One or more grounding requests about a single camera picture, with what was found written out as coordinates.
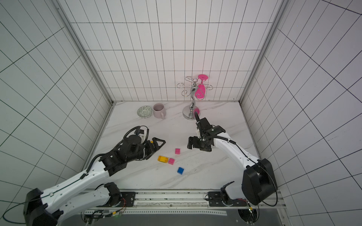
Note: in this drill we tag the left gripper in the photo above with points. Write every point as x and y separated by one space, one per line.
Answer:
151 149

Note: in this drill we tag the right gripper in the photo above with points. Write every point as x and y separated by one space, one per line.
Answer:
201 141

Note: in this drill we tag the yellow long lego brick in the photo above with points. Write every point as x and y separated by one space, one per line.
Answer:
163 159

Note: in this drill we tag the blue lego brick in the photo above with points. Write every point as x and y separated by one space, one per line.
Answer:
180 170

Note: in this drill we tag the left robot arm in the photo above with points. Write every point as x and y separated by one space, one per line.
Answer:
87 189

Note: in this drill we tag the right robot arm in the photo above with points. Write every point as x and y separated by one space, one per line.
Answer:
258 180

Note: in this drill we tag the silver cup holder stand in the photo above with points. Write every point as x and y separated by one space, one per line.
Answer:
190 86

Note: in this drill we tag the pale pink mug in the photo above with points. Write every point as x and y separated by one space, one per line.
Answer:
159 111

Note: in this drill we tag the pink wine glass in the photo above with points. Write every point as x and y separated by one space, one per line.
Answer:
201 91

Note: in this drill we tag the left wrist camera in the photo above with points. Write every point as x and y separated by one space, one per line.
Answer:
143 134

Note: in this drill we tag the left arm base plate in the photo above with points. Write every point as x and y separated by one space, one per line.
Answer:
125 199

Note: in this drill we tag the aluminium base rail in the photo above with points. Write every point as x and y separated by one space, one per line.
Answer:
178 202

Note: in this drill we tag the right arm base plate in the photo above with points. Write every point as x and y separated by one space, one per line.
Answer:
215 200

